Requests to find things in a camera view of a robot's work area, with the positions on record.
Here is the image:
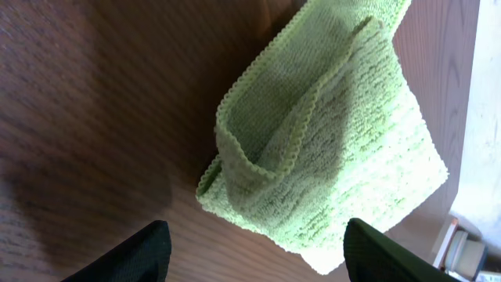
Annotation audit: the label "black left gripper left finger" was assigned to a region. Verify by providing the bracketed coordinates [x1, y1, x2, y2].
[62, 220, 171, 282]

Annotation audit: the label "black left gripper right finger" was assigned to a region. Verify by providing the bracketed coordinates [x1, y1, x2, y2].
[343, 218, 456, 282]

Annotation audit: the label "light green microfiber cloth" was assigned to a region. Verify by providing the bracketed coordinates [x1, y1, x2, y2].
[196, 0, 448, 275]

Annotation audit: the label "objects beyond table edge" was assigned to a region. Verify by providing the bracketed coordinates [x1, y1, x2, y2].
[431, 215, 500, 282]

